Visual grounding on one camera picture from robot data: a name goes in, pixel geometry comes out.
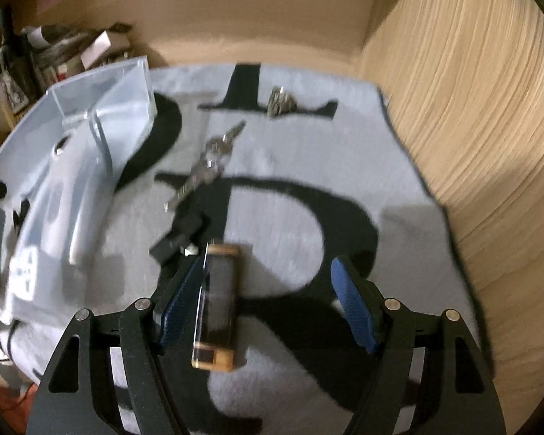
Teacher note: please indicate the dark wine bottle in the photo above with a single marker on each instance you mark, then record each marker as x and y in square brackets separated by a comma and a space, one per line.
[13, 77]

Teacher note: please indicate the white remote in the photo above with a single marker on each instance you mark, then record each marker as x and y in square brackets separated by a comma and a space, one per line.
[25, 274]

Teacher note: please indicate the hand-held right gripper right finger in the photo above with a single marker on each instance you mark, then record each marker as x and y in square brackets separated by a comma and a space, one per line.
[351, 303]

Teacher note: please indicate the black clip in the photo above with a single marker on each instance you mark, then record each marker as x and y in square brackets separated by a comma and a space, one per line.
[177, 238]

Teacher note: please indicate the silver metal clip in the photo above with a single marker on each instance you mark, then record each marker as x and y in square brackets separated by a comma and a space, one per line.
[281, 102]

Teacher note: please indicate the bunch of silver keys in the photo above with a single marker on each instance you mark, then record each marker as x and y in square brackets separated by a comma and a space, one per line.
[206, 165]

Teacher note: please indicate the grey mat with black letters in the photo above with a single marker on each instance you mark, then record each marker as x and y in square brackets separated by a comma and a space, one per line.
[299, 154]

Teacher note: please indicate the white paper card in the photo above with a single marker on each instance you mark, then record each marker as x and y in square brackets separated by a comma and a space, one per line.
[95, 50]

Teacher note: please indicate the clear plastic container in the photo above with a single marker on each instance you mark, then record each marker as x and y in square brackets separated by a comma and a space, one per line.
[72, 113]

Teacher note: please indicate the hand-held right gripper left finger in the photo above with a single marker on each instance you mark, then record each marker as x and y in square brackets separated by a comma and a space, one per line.
[181, 303]

